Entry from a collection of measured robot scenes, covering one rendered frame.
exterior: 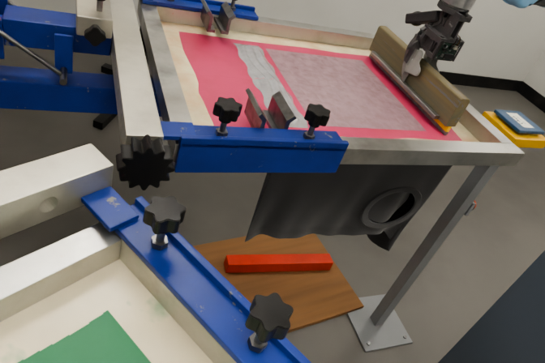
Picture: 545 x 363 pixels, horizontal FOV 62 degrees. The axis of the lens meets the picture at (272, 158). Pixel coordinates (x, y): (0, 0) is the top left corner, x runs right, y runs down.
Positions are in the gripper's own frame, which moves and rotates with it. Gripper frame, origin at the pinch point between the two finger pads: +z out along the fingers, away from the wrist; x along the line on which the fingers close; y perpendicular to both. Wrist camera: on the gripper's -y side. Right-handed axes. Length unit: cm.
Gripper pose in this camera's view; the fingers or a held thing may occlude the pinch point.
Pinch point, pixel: (410, 75)
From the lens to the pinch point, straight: 124.2
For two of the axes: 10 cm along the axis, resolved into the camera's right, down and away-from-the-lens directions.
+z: -2.6, 7.6, 6.0
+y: 3.0, 6.6, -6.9
